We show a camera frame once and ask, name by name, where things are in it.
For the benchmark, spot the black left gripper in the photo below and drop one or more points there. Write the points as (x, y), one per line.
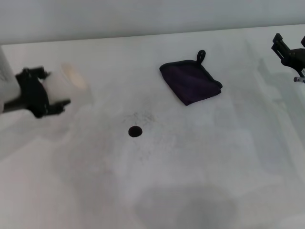
(35, 95)

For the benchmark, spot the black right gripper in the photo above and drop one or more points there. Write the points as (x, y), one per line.
(296, 58)

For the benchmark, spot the white paper cup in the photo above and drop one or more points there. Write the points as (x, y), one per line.
(62, 88)

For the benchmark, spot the purple rag with black trim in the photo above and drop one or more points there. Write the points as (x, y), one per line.
(190, 81)

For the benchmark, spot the black water stain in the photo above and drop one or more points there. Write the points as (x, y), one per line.
(135, 131)

